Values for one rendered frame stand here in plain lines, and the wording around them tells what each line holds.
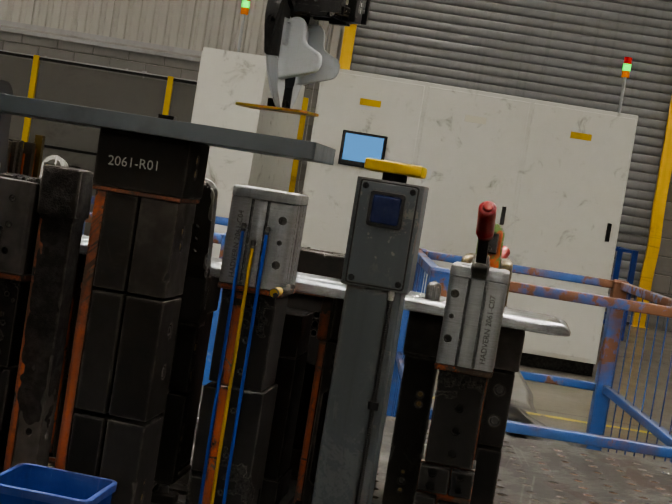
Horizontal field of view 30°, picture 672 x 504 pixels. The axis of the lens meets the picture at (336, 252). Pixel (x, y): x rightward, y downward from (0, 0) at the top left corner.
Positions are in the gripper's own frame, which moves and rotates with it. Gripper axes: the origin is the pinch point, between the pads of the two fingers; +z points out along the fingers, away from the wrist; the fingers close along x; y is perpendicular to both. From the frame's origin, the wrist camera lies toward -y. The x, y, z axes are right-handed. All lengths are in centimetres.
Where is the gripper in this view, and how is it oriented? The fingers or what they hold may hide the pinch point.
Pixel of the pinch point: (278, 95)
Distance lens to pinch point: 132.5
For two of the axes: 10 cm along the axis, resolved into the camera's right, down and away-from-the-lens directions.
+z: -1.6, 9.9, 0.6
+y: 9.0, 1.7, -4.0
